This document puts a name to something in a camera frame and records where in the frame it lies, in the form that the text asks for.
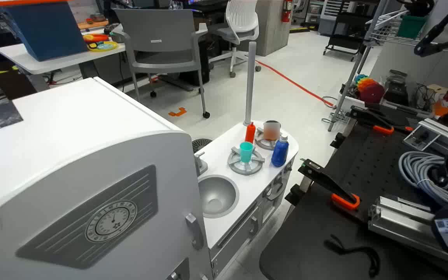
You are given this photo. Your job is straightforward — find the colourful toy food pile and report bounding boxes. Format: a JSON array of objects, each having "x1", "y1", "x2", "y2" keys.
[{"x1": 81, "y1": 30, "x2": 120, "y2": 53}]

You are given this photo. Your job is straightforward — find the toy food can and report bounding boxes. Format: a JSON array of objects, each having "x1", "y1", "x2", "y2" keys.
[{"x1": 262, "y1": 119, "x2": 284, "y2": 145}]

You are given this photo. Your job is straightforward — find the coiled grey cable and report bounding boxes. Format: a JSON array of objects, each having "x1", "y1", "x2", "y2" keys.
[{"x1": 397, "y1": 150, "x2": 448, "y2": 207}]

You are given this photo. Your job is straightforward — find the white office chair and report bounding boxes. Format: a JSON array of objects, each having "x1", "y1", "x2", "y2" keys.
[{"x1": 210, "y1": 0, "x2": 263, "y2": 80}]

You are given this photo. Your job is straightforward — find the grey cabinet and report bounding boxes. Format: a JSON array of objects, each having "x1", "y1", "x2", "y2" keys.
[{"x1": 254, "y1": 0, "x2": 293, "y2": 58}]

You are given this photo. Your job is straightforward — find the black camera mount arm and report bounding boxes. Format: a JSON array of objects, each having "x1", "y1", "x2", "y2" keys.
[{"x1": 413, "y1": 0, "x2": 448, "y2": 60}]

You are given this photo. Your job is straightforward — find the grey toy sink bowl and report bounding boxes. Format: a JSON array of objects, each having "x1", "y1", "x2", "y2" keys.
[{"x1": 198, "y1": 175, "x2": 242, "y2": 220}]

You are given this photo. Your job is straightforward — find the orange floor cable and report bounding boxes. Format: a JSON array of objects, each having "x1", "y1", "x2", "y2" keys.
[{"x1": 256, "y1": 60, "x2": 336, "y2": 111}]

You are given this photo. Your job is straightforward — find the white desk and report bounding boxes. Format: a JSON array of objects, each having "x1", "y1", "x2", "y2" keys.
[{"x1": 0, "y1": 39, "x2": 128, "y2": 94}]

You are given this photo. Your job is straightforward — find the teal plastic cup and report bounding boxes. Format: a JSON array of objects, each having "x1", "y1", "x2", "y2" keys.
[{"x1": 238, "y1": 141, "x2": 257, "y2": 164}]

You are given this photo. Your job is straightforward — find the grey toy burner grate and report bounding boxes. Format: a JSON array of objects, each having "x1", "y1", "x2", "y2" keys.
[
  {"x1": 254, "y1": 131, "x2": 291, "y2": 153},
  {"x1": 228, "y1": 145, "x2": 266, "y2": 178}
]

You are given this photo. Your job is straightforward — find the orange toy sauce bottle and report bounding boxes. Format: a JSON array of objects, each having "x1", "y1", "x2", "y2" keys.
[{"x1": 245, "y1": 122, "x2": 259, "y2": 145}]

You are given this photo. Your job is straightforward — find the white wire rack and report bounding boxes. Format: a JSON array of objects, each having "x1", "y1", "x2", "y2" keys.
[{"x1": 363, "y1": 8, "x2": 408, "y2": 50}]

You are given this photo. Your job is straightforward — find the green box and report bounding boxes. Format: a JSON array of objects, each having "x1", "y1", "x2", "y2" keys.
[{"x1": 397, "y1": 13, "x2": 430, "y2": 41}]

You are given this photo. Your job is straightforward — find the red fire extinguisher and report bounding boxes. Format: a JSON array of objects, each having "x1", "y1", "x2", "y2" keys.
[{"x1": 280, "y1": 0, "x2": 294, "y2": 25}]

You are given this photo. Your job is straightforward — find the grey office chair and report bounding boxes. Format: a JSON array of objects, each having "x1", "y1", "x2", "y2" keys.
[{"x1": 112, "y1": 7, "x2": 214, "y2": 120}]

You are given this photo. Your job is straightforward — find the blue detergent bottle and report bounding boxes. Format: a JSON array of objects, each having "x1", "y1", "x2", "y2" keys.
[{"x1": 270, "y1": 136, "x2": 291, "y2": 170}]

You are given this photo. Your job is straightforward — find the black clamp with orange handle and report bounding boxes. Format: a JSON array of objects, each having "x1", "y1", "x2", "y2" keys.
[
  {"x1": 344, "y1": 105, "x2": 416, "y2": 139},
  {"x1": 284, "y1": 158, "x2": 364, "y2": 214}
]

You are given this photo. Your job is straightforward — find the black wheeled cart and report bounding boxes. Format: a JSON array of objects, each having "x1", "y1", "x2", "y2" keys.
[{"x1": 322, "y1": 0, "x2": 388, "y2": 63}]

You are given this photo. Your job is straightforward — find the black hook cable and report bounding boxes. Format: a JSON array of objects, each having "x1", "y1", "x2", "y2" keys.
[{"x1": 322, "y1": 234, "x2": 383, "y2": 280}]

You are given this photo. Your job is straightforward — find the grey metal tripod stand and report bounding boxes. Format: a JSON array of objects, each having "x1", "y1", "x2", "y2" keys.
[{"x1": 327, "y1": 15, "x2": 392, "y2": 133}]

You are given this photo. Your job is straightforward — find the grey toy kitchen pole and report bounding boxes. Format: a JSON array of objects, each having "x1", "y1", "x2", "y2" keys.
[{"x1": 243, "y1": 41, "x2": 259, "y2": 127}]

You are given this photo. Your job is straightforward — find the small orange floor piece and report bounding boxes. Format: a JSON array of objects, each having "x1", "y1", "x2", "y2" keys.
[{"x1": 167, "y1": 106, "x2": 189, "y2": 119}]

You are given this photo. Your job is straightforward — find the blue box with orange lid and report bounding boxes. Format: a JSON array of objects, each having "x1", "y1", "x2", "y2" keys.
[{"x1": 0, "y1": 0, "x2": 91, "y2": 63}]

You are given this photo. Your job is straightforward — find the dark glass jar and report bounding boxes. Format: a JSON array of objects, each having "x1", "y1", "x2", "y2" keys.
[{"x1": 383, "y1": 69, "x2": 413, "y2": 106}]

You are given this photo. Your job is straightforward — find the aluminium extrusion rail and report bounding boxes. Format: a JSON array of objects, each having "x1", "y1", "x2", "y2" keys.
[
  {"x1": 403, "y1": 117, "x2": 448, "y2": 161},
  {"x1": 366, "y1": 195, "x2": 448, "y2": 273}
]

